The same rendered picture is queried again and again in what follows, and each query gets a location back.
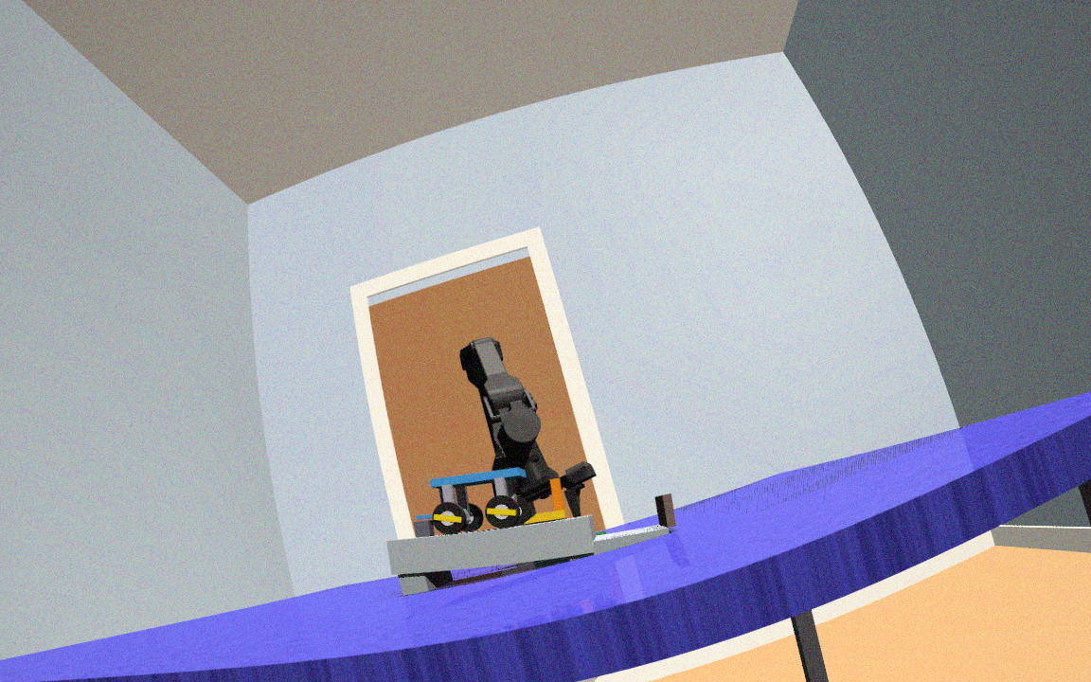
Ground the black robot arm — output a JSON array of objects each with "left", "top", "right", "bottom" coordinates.
[{"left": 459, "top": 337, "right": 541, "bottom": 471}]

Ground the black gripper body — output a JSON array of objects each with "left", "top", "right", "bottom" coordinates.
[{"left": 509, "top": 447, "right": 596, "bottom": 504}]

